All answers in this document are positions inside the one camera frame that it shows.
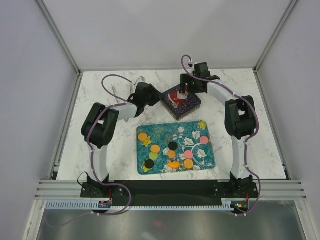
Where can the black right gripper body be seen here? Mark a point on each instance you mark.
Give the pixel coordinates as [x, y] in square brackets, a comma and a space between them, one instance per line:
[193, 86]

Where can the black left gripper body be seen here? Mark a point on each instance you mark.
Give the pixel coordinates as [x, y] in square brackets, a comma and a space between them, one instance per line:
[144, 102]

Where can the gold tin lid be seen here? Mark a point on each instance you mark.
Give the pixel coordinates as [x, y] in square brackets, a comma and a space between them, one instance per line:
[173, 98]

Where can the silver metal tongs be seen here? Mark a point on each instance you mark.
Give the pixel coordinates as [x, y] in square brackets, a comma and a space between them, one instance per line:
[117, 92]

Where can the square cookie tin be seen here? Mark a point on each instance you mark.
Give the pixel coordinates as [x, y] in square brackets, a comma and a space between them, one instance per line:
[181, 112]

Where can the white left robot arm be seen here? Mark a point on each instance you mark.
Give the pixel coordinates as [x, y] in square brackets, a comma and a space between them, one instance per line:
[98, 131]

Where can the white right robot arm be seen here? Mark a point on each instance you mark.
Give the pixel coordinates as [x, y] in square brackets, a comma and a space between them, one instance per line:
[240, 120]

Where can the dotted orange biscuit far left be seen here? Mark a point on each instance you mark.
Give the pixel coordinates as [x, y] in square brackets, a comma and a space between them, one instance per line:
[142, 136]

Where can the dotted orange biscuit centre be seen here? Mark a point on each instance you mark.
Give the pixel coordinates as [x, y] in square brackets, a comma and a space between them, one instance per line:
[155, 149]

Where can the black sandwich cookie upper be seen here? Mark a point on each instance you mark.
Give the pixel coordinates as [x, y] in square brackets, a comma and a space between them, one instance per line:
[173, 145]

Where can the black sandwich cookie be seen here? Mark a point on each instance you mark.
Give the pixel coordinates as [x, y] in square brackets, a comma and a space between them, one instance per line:
[149, 163]
[173, 145]

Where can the teal floral serving tray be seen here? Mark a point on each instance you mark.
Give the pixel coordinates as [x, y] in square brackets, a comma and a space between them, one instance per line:
[186, 135]

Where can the pink sandwich cookie upper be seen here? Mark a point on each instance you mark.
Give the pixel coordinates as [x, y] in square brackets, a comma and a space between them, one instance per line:
[204, 140]

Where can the pink sandwich cookie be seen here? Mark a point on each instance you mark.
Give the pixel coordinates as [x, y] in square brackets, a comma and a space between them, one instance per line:
[188, 154]
[204, 140]

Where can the green sandwich cookie lower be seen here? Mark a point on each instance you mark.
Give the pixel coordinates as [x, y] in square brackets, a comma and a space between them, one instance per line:
[153, 156]

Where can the plain orange cookie middle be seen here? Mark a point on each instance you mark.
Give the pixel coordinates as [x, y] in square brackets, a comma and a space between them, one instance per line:
[171, 154]

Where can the black sandwich cookie lower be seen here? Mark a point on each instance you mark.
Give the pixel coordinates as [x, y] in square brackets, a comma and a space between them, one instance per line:
[149, 163]

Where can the pink sandwich cookie lower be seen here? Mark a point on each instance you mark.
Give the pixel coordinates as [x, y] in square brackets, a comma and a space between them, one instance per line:
[188, 154]

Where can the orange fish cookie lower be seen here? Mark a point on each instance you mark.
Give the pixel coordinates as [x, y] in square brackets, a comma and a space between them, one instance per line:
[174, 164]

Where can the dotted orange sandwich biscuit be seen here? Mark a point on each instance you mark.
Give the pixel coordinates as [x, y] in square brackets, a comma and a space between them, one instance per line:
[188, 164]

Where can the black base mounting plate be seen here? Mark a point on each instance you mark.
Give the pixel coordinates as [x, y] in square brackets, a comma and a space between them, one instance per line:
[169, 192]

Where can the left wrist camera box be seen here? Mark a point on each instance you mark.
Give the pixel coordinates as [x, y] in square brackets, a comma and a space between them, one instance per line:
[141, 79]

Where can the slotted white cable duct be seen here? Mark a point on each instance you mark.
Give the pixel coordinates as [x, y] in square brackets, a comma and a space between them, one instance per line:
[100, 205]

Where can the aluminium frame rail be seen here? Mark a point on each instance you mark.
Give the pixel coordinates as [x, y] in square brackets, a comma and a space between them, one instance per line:
[271, 190]

